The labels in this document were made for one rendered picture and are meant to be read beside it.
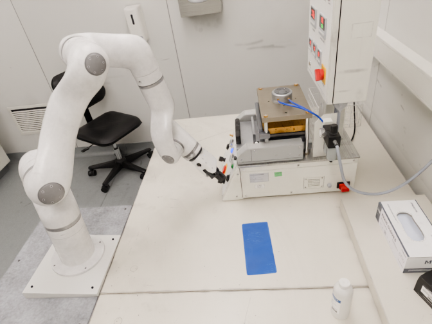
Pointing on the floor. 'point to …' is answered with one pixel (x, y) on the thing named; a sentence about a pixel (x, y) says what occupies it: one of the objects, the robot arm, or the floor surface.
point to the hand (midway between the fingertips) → (220, 176)
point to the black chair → (108, 136)
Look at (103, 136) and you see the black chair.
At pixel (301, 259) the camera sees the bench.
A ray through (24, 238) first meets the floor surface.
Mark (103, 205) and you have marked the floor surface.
